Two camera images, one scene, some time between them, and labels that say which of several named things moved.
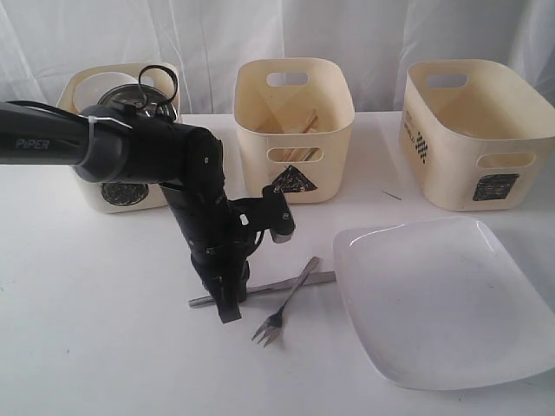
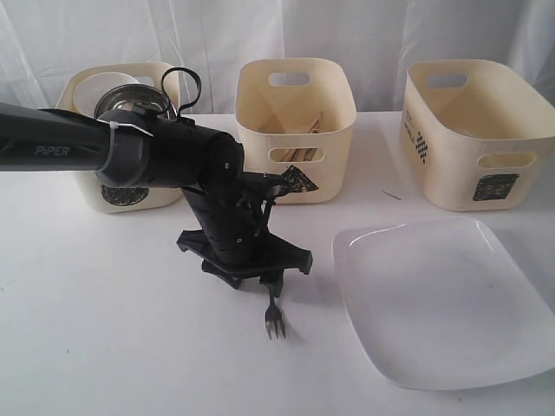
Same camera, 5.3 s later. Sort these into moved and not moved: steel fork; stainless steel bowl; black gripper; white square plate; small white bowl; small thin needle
Moved: steel fork; black gripper
Not moved: small thin needle; stainless steel bowl; white square plate; small white bowl
